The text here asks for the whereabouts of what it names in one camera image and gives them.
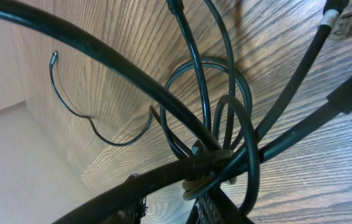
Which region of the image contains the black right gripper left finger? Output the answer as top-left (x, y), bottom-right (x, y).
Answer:
top-left (101, 172), bottom-right (148, 224)

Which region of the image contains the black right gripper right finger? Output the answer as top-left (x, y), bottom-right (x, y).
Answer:
top-left (187, 189), bottom-right (254, 224)

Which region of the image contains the black USB cable with tag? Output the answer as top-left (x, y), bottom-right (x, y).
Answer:
top-left (0, 0), bottom-right (352, 224)

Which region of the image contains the tan rubber band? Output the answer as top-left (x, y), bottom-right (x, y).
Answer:
top-left (182, 149), bottom-right (234, 200)

